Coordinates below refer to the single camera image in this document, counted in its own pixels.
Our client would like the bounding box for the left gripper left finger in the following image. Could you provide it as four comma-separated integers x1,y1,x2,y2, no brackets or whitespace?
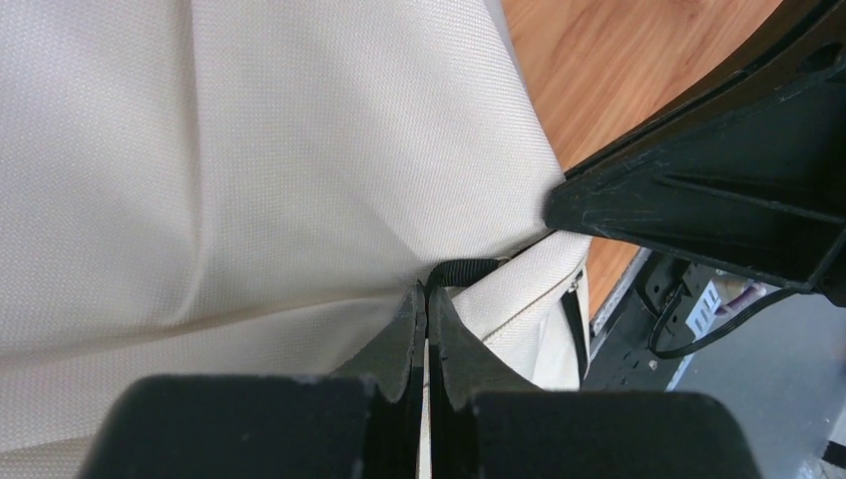
80,284,426,478

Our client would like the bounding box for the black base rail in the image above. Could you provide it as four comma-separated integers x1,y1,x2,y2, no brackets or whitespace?
582,252,721,391

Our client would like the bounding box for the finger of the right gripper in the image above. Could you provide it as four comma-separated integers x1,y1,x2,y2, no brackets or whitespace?
544,46,846,308

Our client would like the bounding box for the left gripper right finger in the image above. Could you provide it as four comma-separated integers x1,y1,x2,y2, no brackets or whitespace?
428,287,760,478

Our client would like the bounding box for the beige canvas backpack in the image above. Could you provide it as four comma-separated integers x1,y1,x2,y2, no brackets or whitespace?
1,1,590,478

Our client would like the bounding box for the black thin cable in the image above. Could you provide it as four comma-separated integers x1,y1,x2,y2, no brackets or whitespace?
647,280,801,361

